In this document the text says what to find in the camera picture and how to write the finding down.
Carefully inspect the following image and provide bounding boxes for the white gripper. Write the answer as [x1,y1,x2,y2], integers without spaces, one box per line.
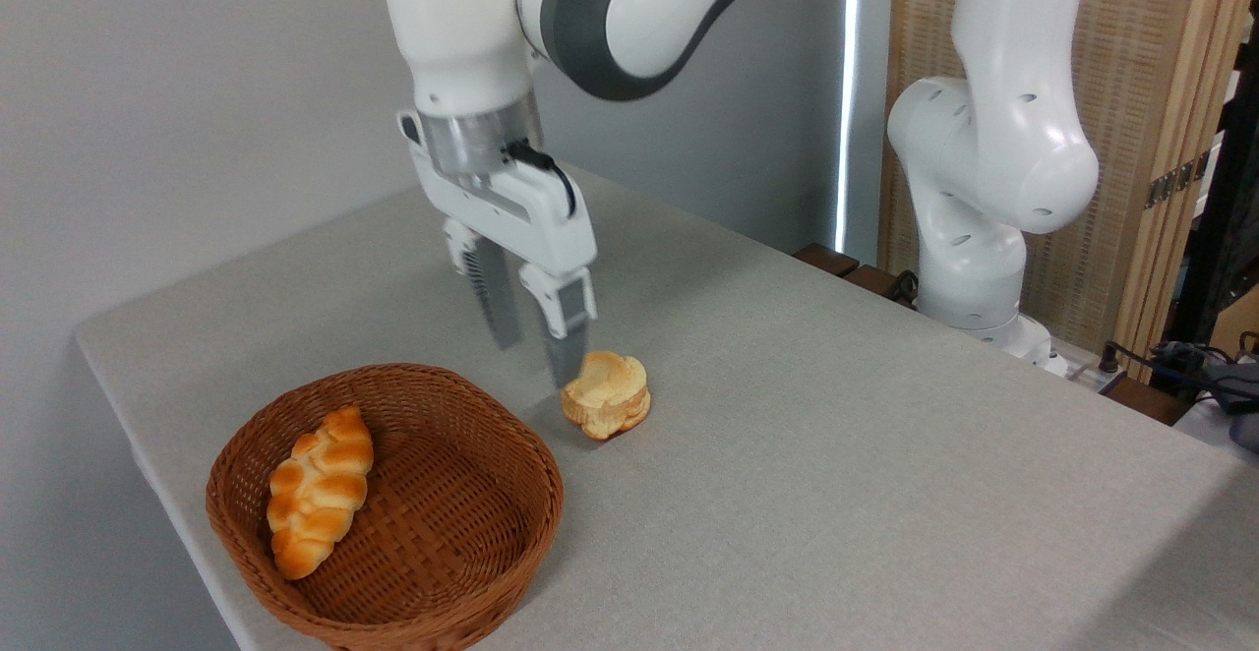
[397,108,599,389]

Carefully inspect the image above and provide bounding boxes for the round pale bread bun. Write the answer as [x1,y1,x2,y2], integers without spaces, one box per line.
[561,351,652,441]

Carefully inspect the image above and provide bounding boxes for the braided golden bread loaf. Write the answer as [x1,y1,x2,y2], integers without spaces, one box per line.
[267,405,376,581]

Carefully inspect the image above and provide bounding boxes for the brown wicker basket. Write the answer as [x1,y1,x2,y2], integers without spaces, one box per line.
[205,363,566,651]

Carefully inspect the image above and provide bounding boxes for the dark wooden block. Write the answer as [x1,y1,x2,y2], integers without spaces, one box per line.
[1097,376,1191,427]
[844,265,904,302]
[793,243,860,278]

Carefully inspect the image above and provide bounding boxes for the grey tablecloth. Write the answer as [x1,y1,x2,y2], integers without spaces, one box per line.
[74,171,1259,651]

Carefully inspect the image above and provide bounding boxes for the bamboo folding screen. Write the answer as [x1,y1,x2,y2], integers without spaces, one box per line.
[878,0,1259,377]

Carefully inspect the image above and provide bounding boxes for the brass screen hinge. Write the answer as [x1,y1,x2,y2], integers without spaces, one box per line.
[1144,149,1213,209]

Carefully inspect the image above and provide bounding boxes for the black metal stand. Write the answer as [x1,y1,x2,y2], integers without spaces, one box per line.
[1166,41,1259,347]

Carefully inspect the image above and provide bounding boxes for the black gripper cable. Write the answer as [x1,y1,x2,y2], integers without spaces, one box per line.
[505,140,578,219]

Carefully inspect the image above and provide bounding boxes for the black cable bundle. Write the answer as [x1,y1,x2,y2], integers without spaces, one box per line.
[1100,331,1259,416]

